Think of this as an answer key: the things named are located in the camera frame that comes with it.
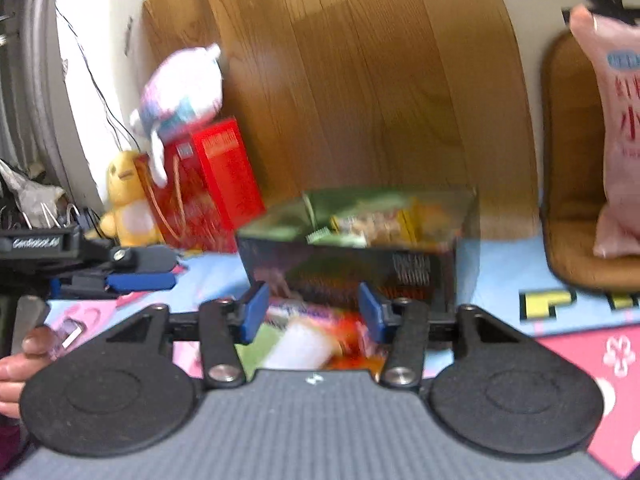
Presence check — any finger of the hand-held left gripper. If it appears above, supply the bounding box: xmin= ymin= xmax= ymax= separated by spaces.
xmin=104 ymin=272 xmax=178 ymax=295
xmin=109 ymin=245 xmax=182 ymax=277

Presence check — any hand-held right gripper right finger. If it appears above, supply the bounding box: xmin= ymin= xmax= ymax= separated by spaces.
xmin=358 ymin=282 xmax=534 ymax=390

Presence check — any grey crumpled cloth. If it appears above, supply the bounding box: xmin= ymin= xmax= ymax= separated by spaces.
xmin=0 ymin=159 xmax=68 ymax=228

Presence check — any black cable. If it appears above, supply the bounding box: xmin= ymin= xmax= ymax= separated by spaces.
xmin=55 ymin=0 xmax=146 ymax=161

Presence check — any red gift bag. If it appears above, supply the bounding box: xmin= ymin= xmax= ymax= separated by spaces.
xmin=135 ymin=116 xmax=267 ymax=255

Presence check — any white plush toy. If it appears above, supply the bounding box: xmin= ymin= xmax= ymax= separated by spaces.
xmin=129 ymin=42 xmax=225 ymax=187

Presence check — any grey curtain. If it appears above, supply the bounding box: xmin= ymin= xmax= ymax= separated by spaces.
xmin=0 ymin=0 xmax=68 ymax=188

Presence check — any pink printed pillow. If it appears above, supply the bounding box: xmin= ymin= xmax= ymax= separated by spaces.
xmin=569 ymin=4 xmax=640 ymax=260

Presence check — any yellow plush duck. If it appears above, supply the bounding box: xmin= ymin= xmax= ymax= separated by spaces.
xmin=84 ymin=150 xmax=166 ymax=248

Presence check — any person's left hand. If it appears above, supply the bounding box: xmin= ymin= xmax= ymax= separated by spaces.
xmin=0 ymin=324 xmax=55 ymax=419

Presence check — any white snack packet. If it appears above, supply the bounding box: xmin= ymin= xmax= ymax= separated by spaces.
xmin=262 ymin=320 xmax=342 ymax=372

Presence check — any orange snack packet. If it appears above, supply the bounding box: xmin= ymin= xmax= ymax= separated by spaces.
xmin=336 ymin=310 xmax=390 ymax=372

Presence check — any brown chair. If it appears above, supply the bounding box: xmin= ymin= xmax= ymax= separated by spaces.
xmin=539 ymin=30 xmax=640 ymax=293

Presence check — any purple snack packet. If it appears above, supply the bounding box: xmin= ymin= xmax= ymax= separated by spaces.
xmin=266 ymin=298 xmax=357 ymax=325

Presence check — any dark red clothing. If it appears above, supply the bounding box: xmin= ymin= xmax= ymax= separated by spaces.
xmin=0 ymin=417 xmax=30 ymax=473

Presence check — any dark cardboard box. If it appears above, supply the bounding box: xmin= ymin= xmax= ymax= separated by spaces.
xmin=236 ymin=186 xmax=482 ymax=322

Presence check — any wooden board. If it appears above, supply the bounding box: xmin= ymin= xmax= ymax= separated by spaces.
xmin=142 ymin=0 xmax=541 ymax=243

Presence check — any printed play mat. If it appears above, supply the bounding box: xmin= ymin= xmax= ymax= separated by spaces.
xmin=0 ymin=234 xmax=640 ymax=480

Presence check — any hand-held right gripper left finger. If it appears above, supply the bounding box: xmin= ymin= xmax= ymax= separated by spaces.
xmin=106 ymin=281 xmax=271 ymax=390

